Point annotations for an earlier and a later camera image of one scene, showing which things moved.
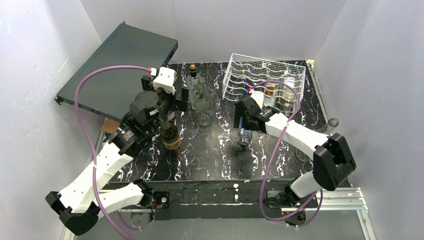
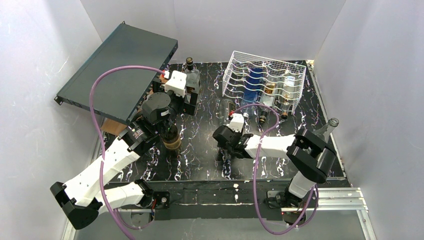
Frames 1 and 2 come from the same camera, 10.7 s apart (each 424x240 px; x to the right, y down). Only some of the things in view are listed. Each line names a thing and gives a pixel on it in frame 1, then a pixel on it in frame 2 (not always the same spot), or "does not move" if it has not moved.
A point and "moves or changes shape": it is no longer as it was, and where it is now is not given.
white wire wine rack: (281, 84) does not move
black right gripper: (242, 117) → (222, 138)
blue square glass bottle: (245, 136) moves or changes shape
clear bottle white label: (288, 96) does not move
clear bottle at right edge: (326, 129) does not move
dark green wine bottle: (169, 135) does not move
